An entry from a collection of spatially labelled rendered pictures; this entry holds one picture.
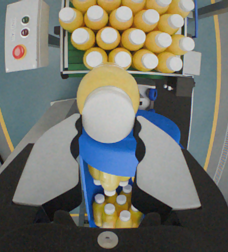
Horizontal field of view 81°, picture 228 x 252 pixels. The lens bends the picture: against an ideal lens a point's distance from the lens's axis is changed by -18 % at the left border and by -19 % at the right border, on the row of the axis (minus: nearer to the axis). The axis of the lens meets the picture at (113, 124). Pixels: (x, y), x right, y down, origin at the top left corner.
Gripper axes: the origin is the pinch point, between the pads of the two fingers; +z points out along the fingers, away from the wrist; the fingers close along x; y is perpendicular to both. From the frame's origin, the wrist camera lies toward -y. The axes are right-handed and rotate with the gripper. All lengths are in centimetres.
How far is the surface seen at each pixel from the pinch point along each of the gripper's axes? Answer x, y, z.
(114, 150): 1.8, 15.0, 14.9
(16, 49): -23.6, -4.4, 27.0
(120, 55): 2.5, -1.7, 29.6
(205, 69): 101, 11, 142
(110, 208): 3, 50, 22
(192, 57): 35, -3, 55
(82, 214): -24, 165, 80
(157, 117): 15.6, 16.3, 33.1
